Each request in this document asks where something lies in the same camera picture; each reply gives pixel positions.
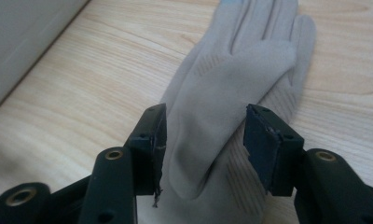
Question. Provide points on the beige glove with black label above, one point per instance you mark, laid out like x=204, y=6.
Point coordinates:
x=222, y=93

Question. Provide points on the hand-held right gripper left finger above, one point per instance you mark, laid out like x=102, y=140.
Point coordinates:
x=147, y=149

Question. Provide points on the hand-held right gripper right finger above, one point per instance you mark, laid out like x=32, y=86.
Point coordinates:
x=268, y=149

